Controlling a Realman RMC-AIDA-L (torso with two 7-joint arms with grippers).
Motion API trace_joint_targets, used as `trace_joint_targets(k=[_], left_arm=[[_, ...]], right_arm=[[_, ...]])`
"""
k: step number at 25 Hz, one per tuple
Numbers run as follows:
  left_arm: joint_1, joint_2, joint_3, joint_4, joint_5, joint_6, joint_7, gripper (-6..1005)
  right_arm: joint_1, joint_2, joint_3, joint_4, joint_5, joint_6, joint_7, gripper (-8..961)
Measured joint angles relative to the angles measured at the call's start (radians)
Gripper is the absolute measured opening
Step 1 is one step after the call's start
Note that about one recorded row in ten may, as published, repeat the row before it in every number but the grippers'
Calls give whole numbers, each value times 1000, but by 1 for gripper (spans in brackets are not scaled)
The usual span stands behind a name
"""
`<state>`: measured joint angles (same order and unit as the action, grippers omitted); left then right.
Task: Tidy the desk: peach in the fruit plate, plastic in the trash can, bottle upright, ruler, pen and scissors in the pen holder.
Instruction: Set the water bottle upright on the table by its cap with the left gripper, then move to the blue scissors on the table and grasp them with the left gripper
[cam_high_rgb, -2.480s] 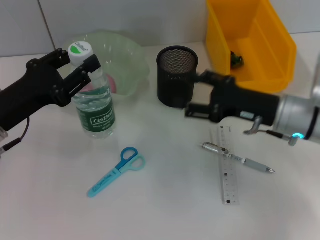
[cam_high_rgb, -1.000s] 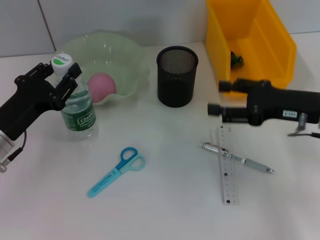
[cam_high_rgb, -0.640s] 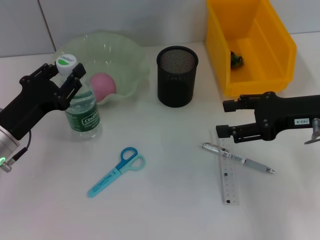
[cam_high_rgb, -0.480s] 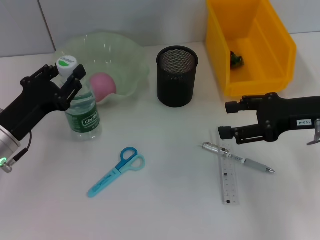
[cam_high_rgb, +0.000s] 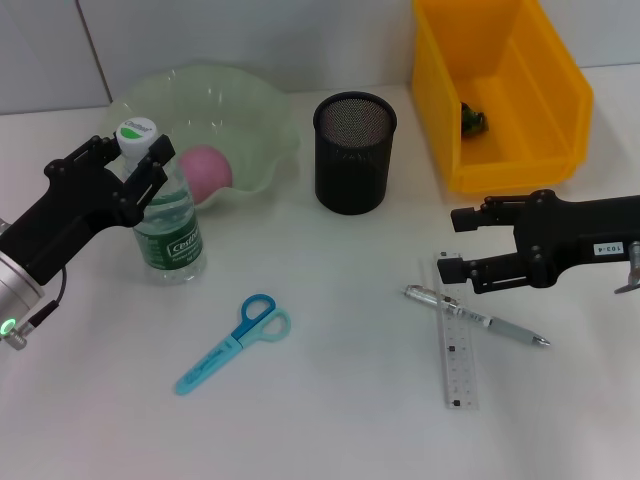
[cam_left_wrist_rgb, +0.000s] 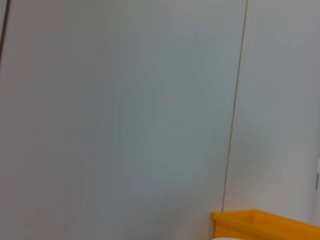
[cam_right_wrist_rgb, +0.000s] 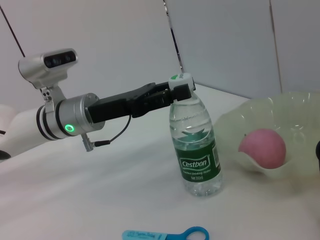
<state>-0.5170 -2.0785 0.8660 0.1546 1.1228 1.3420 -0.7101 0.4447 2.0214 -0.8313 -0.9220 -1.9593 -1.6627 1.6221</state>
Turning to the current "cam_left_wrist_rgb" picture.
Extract yellow plastic bin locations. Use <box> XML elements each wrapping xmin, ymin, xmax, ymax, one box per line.
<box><xmin>210</xmin><ymin>208</ymin><xmax>320</xmax><ymax>240</ymax></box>

